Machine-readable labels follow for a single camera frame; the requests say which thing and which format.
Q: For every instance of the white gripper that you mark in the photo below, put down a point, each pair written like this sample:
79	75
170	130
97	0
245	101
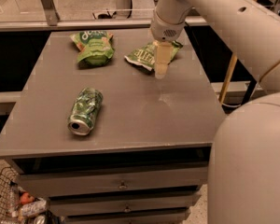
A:
163	29

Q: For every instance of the green jalapeno kettle chip bag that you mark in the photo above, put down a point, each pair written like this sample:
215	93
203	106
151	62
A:
143	57

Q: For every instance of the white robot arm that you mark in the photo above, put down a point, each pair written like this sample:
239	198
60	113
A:
244	166

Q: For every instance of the green snack bag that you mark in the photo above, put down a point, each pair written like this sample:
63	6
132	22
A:
95	47

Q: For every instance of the green soda can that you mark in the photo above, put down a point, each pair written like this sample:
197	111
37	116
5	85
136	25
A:
85	111

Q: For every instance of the grey drawer cabinet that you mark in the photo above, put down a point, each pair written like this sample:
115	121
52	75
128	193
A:
148	151

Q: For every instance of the grey metal railing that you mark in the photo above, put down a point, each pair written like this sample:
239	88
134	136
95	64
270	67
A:
37	15

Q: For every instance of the plastic bottle in basket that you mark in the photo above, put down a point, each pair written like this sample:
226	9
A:
33	209

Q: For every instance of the orange fruit in basket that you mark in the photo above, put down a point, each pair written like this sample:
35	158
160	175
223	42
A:
26	198

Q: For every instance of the wire basket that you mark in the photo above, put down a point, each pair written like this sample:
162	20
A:
7	199

